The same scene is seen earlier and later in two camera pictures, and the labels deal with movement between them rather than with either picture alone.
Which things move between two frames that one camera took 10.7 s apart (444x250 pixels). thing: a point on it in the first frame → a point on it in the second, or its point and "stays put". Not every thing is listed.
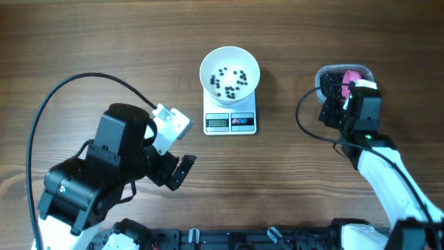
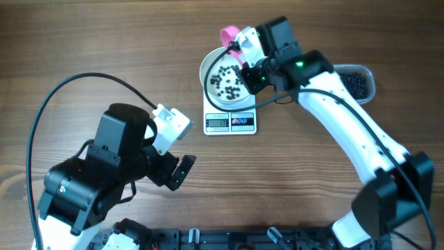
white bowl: (230, 74) stays put
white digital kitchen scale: (219, 120) stays put
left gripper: (163, 173) stays put
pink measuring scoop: (349, 76) → (229, 35)
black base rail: (228, 238) stays put
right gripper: (330, 110) → (252, 84)
